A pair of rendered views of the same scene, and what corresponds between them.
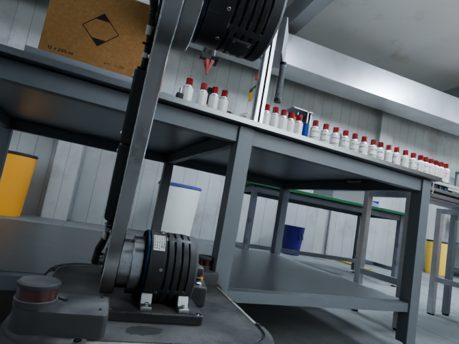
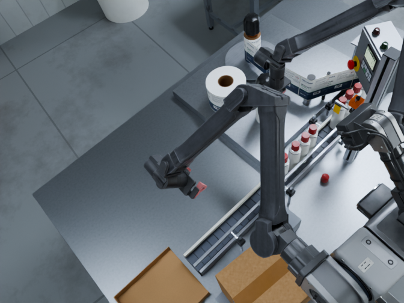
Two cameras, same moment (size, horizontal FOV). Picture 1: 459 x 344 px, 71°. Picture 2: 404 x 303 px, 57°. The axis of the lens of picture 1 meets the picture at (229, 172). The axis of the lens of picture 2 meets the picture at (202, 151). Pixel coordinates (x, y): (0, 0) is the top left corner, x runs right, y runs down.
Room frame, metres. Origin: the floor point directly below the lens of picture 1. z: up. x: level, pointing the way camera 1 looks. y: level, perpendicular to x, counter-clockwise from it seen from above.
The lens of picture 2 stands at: (0.84, 0.67, 2.41)
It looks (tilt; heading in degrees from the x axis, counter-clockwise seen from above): 58 degrees down; 353
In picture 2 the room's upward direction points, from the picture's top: 15 degrees counter-clockwise
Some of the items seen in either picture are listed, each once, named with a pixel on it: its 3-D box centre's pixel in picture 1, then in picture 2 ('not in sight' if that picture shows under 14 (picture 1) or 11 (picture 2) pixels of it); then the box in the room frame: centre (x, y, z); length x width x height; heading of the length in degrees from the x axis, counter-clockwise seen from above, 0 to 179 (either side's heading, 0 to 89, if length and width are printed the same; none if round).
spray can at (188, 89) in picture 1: (186, 99); (282, 167); (1.50, 0.26, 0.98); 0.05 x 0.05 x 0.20
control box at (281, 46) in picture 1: (275, 43); (378, 59); (1.57, -0.12, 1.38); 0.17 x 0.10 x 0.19; 168
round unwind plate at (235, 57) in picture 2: not in sight; (252, 59); (2.23, 0.08, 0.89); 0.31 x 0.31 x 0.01
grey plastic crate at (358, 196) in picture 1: (342, 192); not in sight; (3.58, -1.28, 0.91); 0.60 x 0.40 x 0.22; 112
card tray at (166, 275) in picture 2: not in sight; (161, 295); (1.22, 0.93, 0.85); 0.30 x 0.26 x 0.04; 113
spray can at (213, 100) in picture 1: (212, 107); (303, 147); (1.55, 0.14, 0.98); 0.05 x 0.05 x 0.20
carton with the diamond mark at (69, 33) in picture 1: (101, 45); (270, 284); (1.08, 0.52, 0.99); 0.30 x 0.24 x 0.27; 107
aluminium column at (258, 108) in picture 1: (263, 74); (367, 115); (1.49, -0.08, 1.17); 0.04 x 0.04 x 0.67; 23
